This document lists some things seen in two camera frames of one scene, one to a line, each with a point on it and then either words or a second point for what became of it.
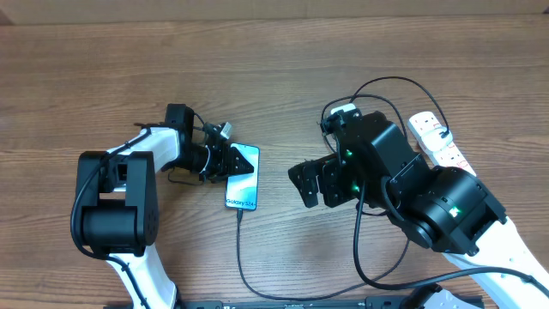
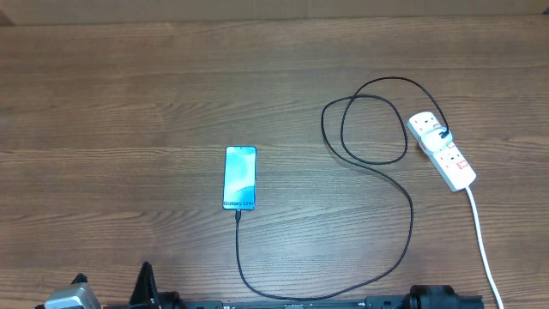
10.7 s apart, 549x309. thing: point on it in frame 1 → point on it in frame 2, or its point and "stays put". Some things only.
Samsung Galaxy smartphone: (242, 189) stays put
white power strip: (447, 156) stays put
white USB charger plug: (433, 141) stays put
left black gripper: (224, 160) → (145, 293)
